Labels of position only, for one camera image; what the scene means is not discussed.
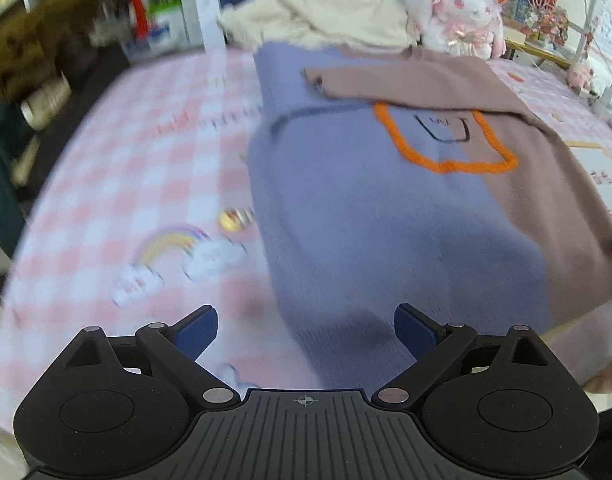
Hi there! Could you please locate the pink checkered table mat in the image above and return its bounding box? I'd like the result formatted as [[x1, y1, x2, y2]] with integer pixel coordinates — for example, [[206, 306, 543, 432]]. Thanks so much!
[[0, 46, 612, 430]]

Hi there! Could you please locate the white green lidded jar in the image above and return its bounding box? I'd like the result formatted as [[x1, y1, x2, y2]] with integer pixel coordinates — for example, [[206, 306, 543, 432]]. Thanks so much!
[[146, 0, 188, 50]]

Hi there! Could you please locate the cream white shirt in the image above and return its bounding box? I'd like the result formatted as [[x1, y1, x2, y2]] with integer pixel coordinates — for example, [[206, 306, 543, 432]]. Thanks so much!
[[218, 0, 419, 52]]

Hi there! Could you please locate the dark green garment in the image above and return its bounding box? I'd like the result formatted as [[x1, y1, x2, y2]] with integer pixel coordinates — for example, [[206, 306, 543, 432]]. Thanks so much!
[[0, 103, 34, 258]]

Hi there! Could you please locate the white wristwatch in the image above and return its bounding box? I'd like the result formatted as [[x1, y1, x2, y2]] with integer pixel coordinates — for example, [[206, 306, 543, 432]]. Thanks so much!
[[21, 76, 72, 131]]

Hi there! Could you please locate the white pink plush bunny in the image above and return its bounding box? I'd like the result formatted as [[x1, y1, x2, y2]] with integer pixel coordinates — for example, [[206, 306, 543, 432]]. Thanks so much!
[[402, 0, 507, 61]]

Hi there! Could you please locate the red tassel ornament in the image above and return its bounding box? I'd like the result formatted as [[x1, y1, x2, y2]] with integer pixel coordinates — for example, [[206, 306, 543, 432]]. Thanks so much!
[[130, 0, 149, 40]]

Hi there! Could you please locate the small yellow sticker toy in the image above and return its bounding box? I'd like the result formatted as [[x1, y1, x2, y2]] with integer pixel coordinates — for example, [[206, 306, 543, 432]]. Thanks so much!
[[218, 208, 255, 233]]

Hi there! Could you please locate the small pink pig toy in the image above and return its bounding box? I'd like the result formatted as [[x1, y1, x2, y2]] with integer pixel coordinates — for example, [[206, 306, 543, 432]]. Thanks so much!
[[566, 62, 594, 91]]

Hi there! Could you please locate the purple and mauve sweater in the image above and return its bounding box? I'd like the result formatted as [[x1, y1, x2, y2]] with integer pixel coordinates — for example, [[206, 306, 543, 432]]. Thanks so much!
[[248, 44, 612, 392]]

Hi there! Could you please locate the colourful beaded flower ornament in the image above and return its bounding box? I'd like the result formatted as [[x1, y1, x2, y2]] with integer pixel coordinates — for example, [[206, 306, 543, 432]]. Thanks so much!
[[524, 0, 570, 47]]

